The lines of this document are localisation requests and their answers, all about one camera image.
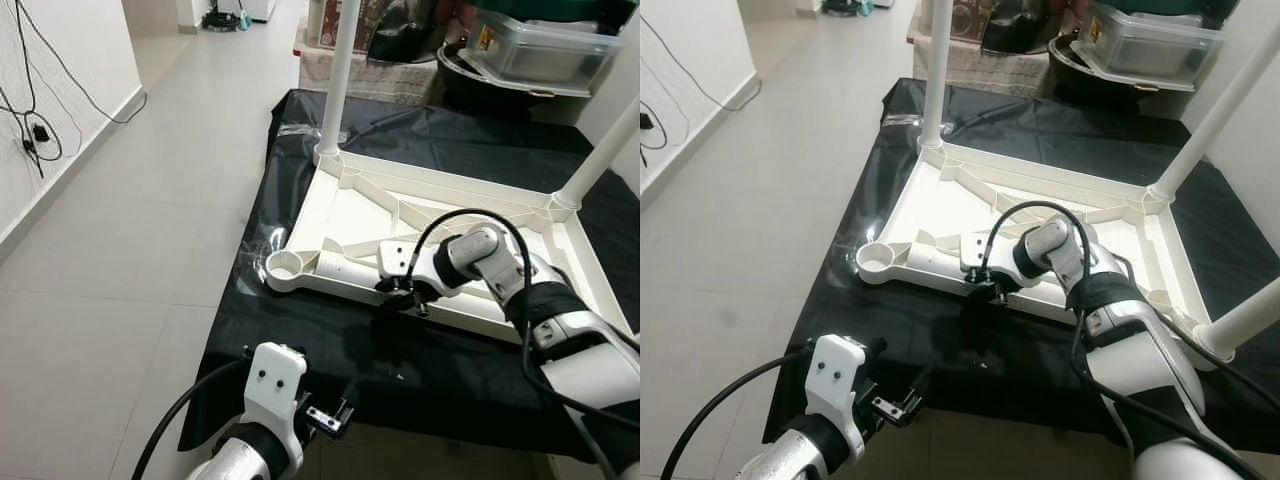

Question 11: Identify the beige patterned box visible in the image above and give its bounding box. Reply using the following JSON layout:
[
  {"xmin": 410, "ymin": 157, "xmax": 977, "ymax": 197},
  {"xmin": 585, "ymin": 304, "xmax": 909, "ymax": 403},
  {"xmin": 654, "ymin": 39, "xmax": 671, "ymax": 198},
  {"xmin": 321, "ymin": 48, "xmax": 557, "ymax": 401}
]
[
  {"xmin": 908, "ymin": 35, "xmax": 1061, "ymax": 99},
  {"xmin": 295, "ymin": 45, "xmax": 446, "ymax": 106}
]

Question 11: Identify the green round lid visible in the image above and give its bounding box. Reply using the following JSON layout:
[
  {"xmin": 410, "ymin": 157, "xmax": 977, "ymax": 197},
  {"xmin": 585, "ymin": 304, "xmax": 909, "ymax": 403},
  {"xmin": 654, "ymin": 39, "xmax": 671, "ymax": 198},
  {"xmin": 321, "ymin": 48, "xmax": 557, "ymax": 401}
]
[
  {"xmin": 1100, "ymin": 0, "xmax": 1241, "ymax": 16},
  {"xmin": 470, "ymin": 0, "xmax": 641, "ymax": 23}
]

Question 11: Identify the crumpled clear tape patch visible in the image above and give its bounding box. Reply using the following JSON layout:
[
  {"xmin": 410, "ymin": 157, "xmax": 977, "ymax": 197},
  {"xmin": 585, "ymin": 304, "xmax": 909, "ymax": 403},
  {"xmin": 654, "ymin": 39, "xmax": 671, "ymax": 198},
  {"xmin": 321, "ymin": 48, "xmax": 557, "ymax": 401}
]
[
  {"xmin": 842, "ymin": 218, "xmax": 886, "ymax": 256},
  {"xmin": 245, "ymin": 225, "xmax": 296, "ymax": 263}
]

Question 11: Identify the clear plastic container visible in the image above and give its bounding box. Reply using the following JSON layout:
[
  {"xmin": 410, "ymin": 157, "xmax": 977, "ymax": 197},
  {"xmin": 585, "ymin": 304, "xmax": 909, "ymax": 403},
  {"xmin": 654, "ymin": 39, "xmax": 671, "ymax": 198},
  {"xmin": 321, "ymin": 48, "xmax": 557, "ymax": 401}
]
[
  {"xmin": 462, "ymin": 15, "xmax": 621, "ymax": 96},
  {"xmin": 1085, "ymin": 5, "xmax": 1226, "ymax": 91}
]

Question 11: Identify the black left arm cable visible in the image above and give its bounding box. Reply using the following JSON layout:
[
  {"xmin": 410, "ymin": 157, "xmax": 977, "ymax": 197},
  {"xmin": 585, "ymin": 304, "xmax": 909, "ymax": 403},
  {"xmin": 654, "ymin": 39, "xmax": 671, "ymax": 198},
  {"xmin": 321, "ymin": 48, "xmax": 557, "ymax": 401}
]
[
  {"xmin": 130, "ymin": 355, "xmax": 251, "ymax": 480},
  {"xmin": 660, "ymin": 345, "xmax": 813, "ymax": 480}
]

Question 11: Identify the white plastic children table top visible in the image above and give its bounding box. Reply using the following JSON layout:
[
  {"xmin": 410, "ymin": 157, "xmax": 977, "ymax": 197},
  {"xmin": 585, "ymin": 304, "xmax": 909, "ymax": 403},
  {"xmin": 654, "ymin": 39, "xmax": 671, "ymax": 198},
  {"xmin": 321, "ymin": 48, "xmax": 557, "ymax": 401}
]
[
  {"xmin": 265, "ymin": 145, "xmax": 641, "ymax": 346},
  {"xmin": 857, "ymin": 140, "xmax": 1236, "ymax": 371}
]

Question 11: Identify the black round basin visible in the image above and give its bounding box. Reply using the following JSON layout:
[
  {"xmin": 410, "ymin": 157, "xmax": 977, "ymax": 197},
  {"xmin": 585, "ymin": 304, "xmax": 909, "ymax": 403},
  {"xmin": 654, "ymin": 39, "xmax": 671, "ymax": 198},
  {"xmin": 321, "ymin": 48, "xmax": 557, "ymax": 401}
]
[
  {"xmin": 1050, "ymin": 40, "xmax": 1201, "ymax": 101},
  {"xmin": 437, "ymin": 45, "xmax": 601, "ymax": 111}
]

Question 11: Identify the white plastic table leg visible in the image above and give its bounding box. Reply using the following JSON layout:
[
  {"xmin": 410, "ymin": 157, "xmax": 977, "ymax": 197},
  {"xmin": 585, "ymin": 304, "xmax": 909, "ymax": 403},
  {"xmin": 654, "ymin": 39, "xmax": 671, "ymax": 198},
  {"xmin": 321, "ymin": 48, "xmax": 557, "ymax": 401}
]
[
  {"xmin": 1195, "ymin": 278, "xmax": 1280, "ymax": 361},
  {"xmin": 553, "ymin": 95, "xmax": 641, "ymax": 211},
  {"xmin": 920, "ymin": 0, "xmax": 953, "ymax": 151},
  {"xmin": 315, "ymin": 252, "xmax": 401, "ymax": 286},
  {"xmin": 315, "ymin": 0, "xmax": 363, "ymax": 166},
  {"xmin": 1148, "ymin": 45, "xmax": 1280, "ymax": 206},
  {"xmin": 905, "ymin": 245, "xmax": 986, "ymax": 276}
]

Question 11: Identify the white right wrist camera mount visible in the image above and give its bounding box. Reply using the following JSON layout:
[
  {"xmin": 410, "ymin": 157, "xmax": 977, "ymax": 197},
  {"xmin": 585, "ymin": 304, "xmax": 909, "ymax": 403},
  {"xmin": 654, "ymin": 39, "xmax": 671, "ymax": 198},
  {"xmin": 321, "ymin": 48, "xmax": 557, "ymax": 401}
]
[
  {"xmin": 960, "ymin": 232, "xmax": 1026, "ymax": 279},
  {"xmin": 378, "ymin": 240, "xmax": 441, "ymax": 286}
]

